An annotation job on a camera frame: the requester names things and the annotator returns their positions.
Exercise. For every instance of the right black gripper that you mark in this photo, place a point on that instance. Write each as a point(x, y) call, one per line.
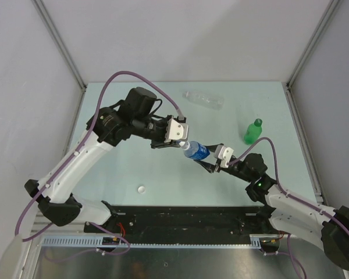
point(210, 167)

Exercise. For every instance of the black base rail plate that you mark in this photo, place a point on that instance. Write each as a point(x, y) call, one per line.
point(195, 225)

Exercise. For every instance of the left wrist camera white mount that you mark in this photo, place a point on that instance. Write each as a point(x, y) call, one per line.
point(176, 131)

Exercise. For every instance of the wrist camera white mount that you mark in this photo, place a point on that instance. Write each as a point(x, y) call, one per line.
point(226, 155)
point(176, 131)

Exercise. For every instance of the clear bottle with blue label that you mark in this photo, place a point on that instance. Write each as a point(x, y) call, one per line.
point(195, 151)

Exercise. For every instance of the left aluminium frame post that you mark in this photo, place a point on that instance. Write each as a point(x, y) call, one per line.
point(50, 26)

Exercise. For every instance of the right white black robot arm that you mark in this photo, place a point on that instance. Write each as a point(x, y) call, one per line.
point(321, 225)

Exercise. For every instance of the aluminium frame post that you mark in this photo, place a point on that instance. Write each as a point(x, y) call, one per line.
point(314, 40)
point(50, 26)

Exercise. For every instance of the right aluminium frame post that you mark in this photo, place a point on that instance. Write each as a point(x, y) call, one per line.
point(314, 40)

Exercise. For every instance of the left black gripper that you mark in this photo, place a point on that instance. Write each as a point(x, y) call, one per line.
point(160, 143)

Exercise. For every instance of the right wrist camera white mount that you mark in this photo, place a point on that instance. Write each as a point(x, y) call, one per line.
point(226, 155)

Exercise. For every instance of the clear unlabelled plastic bottle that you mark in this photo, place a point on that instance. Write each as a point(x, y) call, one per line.
point(204, 99)

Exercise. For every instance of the grey slotted cable duct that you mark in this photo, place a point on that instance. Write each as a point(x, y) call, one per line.
point(104, 241)

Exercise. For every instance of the green plastic bottle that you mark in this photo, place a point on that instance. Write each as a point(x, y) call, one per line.
point(252, 134)

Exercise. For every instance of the green bottle cap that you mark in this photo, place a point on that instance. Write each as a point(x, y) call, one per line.
point(258, 122)

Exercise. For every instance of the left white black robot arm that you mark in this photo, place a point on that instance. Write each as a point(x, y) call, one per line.
point(112, 125)

